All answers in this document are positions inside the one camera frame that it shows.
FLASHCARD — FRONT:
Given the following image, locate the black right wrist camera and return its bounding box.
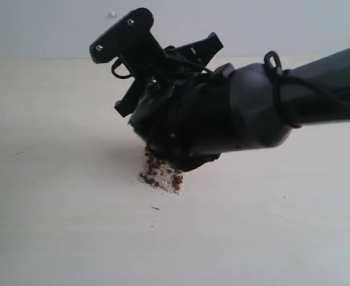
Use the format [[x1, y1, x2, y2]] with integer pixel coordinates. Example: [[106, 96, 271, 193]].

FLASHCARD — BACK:
[[89, 8, 167, 77]]

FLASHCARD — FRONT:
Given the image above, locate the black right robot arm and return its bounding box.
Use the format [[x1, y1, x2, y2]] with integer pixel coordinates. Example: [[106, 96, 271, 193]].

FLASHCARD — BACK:
[[112, 33, 350, 172]]

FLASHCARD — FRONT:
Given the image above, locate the white wall hook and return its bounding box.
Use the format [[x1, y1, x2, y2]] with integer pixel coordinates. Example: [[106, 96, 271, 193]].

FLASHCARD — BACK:
[[108, 11, 118, 18]]

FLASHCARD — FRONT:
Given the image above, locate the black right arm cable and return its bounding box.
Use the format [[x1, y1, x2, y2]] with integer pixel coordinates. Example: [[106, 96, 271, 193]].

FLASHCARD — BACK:
[[111, 50, 350, 130]]

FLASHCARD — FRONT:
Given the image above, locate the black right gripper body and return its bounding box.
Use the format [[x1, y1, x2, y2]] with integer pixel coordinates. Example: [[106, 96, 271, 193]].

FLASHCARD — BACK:
[[129, 58, 232, 172]]

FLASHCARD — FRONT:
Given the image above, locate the pile of rice and beans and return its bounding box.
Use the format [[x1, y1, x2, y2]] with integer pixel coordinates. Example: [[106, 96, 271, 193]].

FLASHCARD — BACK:
[[137, 147, 184, 195]]

